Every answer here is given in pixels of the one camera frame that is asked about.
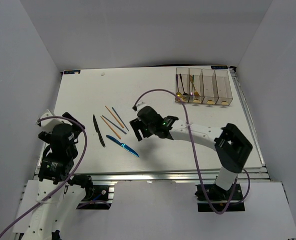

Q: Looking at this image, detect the left blue table label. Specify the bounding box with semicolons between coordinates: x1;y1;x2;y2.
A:
63;69;81;75

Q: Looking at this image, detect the black knife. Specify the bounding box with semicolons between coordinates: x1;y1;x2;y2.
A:
92;115;106;147

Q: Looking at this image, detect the orange chopstick upper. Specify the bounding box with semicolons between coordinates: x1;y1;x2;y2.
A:
105;105;124;129

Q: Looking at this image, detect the right blue table label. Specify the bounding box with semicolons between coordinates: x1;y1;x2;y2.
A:
211;65;229;70

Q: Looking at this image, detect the gold fork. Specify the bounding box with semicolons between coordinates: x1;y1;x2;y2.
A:
194;86;199;97

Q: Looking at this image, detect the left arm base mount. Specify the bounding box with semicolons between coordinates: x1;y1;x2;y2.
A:
77;180;115;210

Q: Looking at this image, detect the orange chopstick lower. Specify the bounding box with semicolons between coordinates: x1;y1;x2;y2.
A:
100;116;121;140

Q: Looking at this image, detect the blue chopstick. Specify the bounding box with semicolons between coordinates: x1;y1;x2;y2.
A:
101;115;127;135
112;107;129;132

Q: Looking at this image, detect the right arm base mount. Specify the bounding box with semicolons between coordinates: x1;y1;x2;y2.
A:
195;184;246;213

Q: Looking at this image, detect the blue knife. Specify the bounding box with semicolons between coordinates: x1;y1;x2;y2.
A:
106;135;139;158

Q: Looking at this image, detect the iridescent gold spoon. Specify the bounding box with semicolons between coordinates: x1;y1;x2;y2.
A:
176;75;182;101

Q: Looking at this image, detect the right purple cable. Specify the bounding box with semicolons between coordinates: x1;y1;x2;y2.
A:
132;89;251;215

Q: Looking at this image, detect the aluminium table frame rail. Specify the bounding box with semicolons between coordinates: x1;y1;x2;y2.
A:
85;167;271;182

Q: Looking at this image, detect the iridescent teal fork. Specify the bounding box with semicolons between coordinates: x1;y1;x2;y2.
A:
189;75;195;96

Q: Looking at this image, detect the blue chopstick lower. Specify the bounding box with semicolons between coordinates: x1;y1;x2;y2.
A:
101;115;127;135

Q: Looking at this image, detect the blue chopstick upper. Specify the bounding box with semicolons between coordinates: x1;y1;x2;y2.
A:
112;107;129;132

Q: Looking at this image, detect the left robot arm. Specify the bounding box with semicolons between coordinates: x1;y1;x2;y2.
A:
22;111;94;240

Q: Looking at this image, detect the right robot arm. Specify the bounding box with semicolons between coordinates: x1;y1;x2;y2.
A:
130;103;253;201

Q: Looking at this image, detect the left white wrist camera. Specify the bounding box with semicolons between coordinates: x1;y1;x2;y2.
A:
36;109;63;134

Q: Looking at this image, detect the blue table label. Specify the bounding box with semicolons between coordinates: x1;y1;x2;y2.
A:
211;65;229;70
63;69;81;75

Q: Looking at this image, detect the black spoon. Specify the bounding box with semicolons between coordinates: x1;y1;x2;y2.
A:
179;73;188;96

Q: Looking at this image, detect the orange chopstick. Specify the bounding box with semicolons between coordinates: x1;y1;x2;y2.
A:
105;105;124;129
100;116;121;140

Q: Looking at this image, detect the clear four-compartment organizer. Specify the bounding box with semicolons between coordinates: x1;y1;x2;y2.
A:
175;67;233;106

